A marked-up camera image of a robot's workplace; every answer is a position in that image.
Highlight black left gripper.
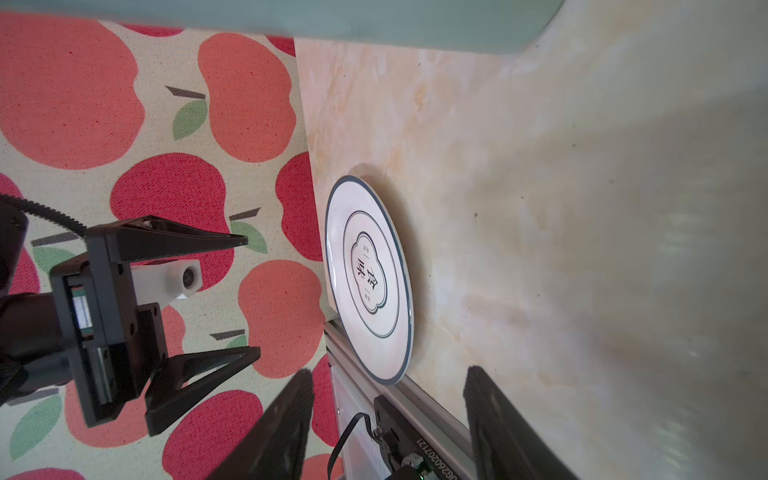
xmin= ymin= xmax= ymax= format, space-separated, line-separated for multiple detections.
xmin=50 ymin=216 xmax=261 ymax=437

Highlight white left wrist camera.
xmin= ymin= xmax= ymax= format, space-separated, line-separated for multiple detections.
xmin=131 ymin=260 xmax=203 ymax=309

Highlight aluminium front rail frame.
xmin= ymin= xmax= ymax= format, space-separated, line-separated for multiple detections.
xmin=325 ymin=319 xmax=477 ymax=479

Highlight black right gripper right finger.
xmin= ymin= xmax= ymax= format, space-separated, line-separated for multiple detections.
xmin=463 ymin=366 xmax=576 ymax=479

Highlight black corrugated cable conduit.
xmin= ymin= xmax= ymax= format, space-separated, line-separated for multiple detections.
xmin=0 ymin=193 xmax=88 ymax=238

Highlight mint green plastic bin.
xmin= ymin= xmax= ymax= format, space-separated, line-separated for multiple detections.
xmin=1 ymin=0 xmax=562 ymax=54

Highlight white plate with black emblem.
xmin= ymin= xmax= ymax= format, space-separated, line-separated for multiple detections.
xmin=325 ymin=175 xmax=415 ymax=385

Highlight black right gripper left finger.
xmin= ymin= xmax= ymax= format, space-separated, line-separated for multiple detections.
xmin=209 ymin=369 xmax=314 ymax=479

